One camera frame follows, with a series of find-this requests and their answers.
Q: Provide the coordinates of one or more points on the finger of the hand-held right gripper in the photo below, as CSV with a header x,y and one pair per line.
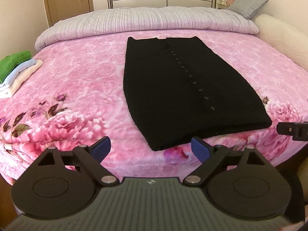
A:
x,y
298,130

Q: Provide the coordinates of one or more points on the light blue folded cloth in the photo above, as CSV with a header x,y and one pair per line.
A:
x,y
21,70

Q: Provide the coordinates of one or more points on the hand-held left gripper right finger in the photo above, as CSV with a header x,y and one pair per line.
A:
x,y
201,150

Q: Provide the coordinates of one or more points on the brown wooden door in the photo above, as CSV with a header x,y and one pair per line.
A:
x,y
65,0

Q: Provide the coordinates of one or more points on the grey pleated pillow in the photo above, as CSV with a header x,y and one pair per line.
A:
x,y
247,4

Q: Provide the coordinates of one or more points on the cream folded cloth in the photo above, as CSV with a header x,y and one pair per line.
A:
x,y
25,77

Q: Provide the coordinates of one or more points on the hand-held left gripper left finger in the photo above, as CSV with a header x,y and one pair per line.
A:
x,y
101,149

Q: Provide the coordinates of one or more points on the lilac pleated duvet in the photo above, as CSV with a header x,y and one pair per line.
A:
x,y
120,21

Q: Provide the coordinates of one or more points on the black knit cardigan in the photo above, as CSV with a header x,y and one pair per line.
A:
x,y
168,89

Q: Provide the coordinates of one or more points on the white folded cloth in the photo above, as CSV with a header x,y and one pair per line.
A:
x,y
3,87

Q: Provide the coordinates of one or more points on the green folded towel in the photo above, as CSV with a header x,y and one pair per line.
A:
x,y
12,63

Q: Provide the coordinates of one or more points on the white quilted pillow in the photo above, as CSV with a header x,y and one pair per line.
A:
x,y
281,36

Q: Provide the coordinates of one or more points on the pink floral blanket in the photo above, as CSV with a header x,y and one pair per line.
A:
x,y
84,89

